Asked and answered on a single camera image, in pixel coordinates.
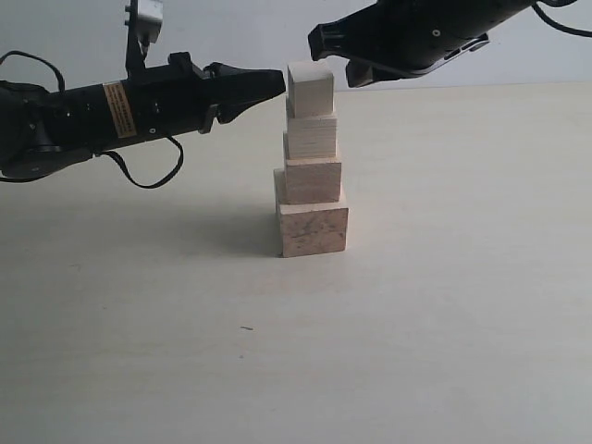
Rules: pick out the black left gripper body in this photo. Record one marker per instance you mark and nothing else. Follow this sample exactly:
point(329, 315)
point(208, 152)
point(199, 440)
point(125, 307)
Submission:
point(166, 100)

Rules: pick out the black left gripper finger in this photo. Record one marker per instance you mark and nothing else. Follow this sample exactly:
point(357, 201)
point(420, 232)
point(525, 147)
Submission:
point(235, 90)

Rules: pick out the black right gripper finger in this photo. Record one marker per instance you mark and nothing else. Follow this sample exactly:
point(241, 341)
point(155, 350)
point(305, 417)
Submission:
point(365, 72)

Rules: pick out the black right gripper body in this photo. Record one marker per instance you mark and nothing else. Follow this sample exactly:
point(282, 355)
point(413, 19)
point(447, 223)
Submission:
point(420, 35)

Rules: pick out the small wooden cube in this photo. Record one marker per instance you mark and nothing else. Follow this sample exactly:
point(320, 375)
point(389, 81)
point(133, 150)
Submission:
point(310, 88)

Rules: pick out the medium wooden cube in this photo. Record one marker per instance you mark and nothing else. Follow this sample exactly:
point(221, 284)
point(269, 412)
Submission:
point(312, 137)

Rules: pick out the medium-large wooden cube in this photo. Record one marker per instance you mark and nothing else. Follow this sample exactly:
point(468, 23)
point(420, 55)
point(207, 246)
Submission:
point(313, 180)

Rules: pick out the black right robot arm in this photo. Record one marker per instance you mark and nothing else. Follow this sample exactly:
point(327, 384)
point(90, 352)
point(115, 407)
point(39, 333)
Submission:
point(490, 18)

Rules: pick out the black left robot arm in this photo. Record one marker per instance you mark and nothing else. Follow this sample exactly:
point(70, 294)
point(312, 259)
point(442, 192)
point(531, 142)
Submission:
point(44, 132)

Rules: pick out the large wooden cube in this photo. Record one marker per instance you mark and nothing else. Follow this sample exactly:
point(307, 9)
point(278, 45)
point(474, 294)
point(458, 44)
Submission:
point(309, 228)

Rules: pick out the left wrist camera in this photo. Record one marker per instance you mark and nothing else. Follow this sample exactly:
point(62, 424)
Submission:
point(144, 24)

